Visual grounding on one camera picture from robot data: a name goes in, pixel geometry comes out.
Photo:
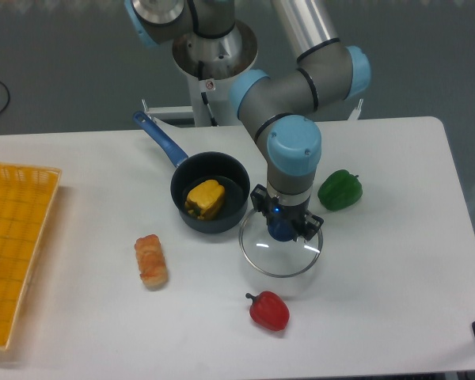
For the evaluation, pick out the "orange bread loaf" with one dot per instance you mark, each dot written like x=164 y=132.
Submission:
x=151 y=261

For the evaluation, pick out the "green bell pepper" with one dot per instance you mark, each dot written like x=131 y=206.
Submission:
x=340 y=190

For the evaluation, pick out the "yellow woven basket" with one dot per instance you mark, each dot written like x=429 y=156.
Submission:
x=27 y=193

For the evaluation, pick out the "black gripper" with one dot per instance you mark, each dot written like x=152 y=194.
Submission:
x=287 y=216

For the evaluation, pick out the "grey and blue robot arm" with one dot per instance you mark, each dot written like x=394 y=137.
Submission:
x=274 y=111

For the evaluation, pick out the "glass pot lid blue knob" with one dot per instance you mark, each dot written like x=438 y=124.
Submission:
x=278 y=259

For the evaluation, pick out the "yellow bell pepper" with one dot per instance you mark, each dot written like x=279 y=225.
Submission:
x=205 y=200

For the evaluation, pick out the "dark pot with blue handle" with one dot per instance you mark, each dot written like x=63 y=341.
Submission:
x=193 y=170

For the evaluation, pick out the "red bell pepper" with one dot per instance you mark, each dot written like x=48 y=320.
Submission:
x=269 y=311

